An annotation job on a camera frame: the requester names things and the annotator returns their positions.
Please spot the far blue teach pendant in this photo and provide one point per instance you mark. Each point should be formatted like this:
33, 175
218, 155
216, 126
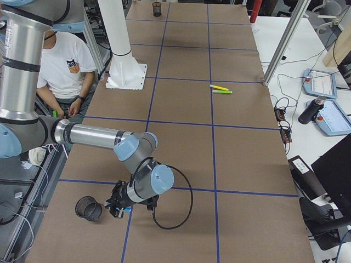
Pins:
316, 83

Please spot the aluminium frame post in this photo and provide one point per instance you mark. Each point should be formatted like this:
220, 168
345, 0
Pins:
288, 33

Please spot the orange black usb hub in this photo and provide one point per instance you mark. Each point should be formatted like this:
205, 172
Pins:
279, 114

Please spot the black water bottle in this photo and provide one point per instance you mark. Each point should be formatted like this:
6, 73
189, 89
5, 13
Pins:
309, 114

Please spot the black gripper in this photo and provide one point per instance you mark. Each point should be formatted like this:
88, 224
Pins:
121, 195

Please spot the black monitor stand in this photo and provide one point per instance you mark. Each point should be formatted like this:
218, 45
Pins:
327, 225

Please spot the blue marker pen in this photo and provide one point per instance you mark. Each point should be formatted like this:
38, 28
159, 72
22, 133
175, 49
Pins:
116, 207

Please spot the yellow marker pen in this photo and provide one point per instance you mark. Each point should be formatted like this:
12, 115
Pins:
218, 87

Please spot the green marker pen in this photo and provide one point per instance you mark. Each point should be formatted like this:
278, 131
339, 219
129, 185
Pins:
222, 91

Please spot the red cylinder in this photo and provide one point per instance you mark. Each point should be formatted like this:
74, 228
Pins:
255, 10

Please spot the blue teach pendant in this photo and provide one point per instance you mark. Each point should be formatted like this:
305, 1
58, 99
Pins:
316, 83
332, 120

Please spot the near blue teach pendant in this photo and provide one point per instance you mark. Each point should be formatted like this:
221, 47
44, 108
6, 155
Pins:
332, 120

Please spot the black monitor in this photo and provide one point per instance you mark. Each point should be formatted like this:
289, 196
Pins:
333, 171

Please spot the black mesh pen cup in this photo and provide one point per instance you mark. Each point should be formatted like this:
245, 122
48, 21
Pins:
88, 208

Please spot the seated person white shirt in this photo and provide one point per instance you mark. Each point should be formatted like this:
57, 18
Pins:
66, 81

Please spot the black box white label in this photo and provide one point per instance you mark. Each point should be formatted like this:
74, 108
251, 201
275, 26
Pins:
306, 178

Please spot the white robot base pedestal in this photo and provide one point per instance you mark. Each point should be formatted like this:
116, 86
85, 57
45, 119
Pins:
124, 72

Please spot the white sneaker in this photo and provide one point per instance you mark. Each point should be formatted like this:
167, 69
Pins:
37, 155

